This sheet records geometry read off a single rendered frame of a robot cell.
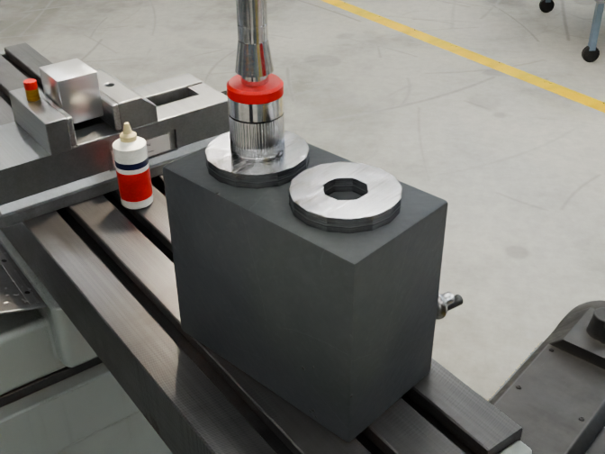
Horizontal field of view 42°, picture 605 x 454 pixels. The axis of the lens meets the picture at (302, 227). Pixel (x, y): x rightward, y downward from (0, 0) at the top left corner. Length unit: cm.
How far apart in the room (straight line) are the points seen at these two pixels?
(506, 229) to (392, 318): 209
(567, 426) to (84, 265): 71
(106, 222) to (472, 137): 246
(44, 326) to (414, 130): 247
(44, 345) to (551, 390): 73
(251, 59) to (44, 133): 43
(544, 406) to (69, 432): 68
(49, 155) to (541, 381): 78
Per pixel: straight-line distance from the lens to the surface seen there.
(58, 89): 103
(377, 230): 61
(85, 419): 115
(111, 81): 110
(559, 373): 131
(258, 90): 65
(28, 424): 111
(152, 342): 80
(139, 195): 100
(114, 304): 86
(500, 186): 297
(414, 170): 303
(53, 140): 101
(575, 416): 125
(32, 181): 102
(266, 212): 63
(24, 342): 105
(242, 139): 67
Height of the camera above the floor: 145
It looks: 33 degrees down
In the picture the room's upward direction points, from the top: 1 degrees counter-clockwise
